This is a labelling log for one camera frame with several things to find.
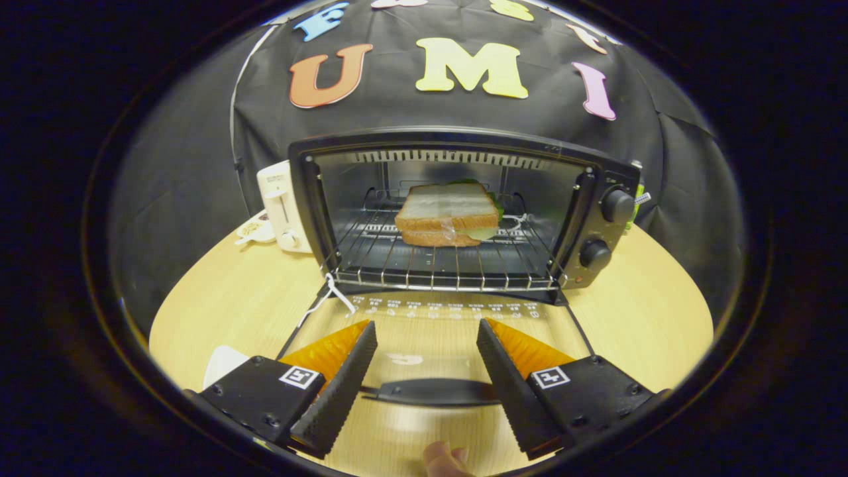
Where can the small white dish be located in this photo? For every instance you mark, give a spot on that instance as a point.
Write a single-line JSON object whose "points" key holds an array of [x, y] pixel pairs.
{"points": [[255, 230]]}

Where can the white pop-up toaster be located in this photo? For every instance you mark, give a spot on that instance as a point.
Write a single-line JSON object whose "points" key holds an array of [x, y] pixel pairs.
{"points": [[278, 199]]}

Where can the green drink bottle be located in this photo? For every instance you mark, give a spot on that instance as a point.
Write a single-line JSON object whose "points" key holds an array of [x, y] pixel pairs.
{"points": [[640, 199]]}

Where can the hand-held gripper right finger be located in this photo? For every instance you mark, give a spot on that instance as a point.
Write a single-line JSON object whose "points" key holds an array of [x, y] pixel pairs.
{"points": [[513, 391]]}

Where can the black toaster oven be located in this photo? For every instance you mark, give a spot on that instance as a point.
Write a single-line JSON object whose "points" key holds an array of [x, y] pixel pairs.
{"points": [[616, 205]]}

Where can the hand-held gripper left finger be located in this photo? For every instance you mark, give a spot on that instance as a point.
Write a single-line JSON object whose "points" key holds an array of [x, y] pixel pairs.
{"points": [[338, 397]]}

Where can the toast sandwich with lettuce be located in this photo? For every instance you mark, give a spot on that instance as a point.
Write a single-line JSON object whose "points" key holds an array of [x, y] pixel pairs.
{"points": [[447, 202]]}

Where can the white rectangular tray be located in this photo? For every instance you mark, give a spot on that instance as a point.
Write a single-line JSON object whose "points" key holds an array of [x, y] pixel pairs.
{"points": [[222, 364]]}

